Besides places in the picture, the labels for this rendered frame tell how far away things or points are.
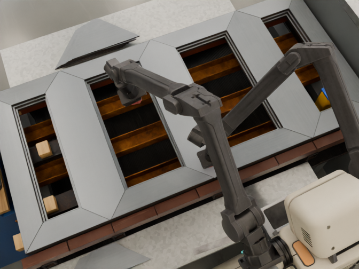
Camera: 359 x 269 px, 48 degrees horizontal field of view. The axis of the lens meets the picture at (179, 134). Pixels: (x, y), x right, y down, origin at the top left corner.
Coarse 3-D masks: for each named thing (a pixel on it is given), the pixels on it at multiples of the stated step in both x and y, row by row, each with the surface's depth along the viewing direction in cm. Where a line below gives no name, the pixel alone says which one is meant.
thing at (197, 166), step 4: (192, 164) 165; (196, 164) 164; (200, 164) 164; (192, 168) 164; (196, 168) 164; (200, 168) 164; (208, 168) 164; (212, 168) 164; (204, 172) 163; (208, 172) 163
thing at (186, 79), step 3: (186, 75) 183; (177, 78) 182; (180, 78) 182; (183, 78) 182; (186, 78) 182; (189, 78) 182; (174, 81) 181; (177, 81) 181; (180, 81) 181; (183, 81) 181; (186, 81) 181; (189, 81) 181; (159, 99) 178
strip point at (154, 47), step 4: (152, 40) 191; (148, 44) 190; (152, 44) 190; (156, 44) 190; (160, 44) 190; (164, 44) 190; (148, 48) 189; (152, 48) 189; (156, 48) 189; (160, 48) 189; (164, 48) 189; (168, 48) 189; (172, 48) 189; (144, 52) 188; (148, 52) 188; (152, 52) 188; (156, 52) 188; (160, 52) 188; (144, 56) 187; (148, 56) 187
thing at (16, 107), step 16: (272, 16) 198; (288, 16) 199; (224, 32) 194; (304, 32) 192; (176, 48) 190; (192, 48) 192; (240, 64) 188; (96, 80) 185; (192, 80) 185; (16, 112) 179; (96, 112) 177; (160, 112) 177; (272, 112) 176; (336, 128) 171; (64, 160) 170; (32, 176) 165; (144, 208) 161; (64, 240) 156
